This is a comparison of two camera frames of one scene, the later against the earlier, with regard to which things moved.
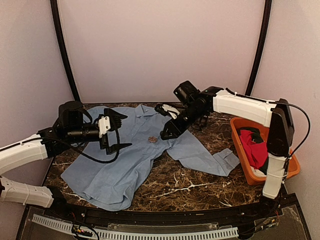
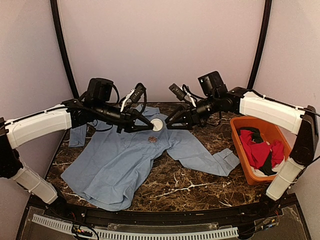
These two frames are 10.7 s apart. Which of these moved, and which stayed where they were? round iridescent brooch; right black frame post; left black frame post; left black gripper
Moved: left black gripper
Stayed: round iridescent brooch; right black frame post; left black frame post
